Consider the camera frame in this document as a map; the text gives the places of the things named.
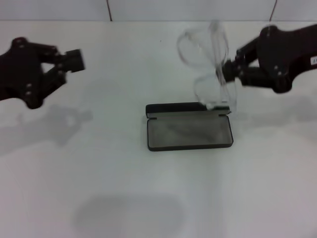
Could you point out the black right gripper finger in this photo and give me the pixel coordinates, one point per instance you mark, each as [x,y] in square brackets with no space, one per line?
[252,77]
[229,70]

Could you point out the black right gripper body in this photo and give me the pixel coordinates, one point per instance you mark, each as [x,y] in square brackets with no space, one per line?
[284,54]

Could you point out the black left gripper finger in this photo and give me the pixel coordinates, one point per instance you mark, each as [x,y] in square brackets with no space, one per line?
[74,60]
[55,79]

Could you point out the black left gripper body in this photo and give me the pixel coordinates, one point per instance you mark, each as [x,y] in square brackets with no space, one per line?
[19,72]

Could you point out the clear white glasses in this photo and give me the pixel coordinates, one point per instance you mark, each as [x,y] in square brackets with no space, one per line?
[219,62]

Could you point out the black glasses case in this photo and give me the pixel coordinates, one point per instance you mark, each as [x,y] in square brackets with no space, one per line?
[173,109]

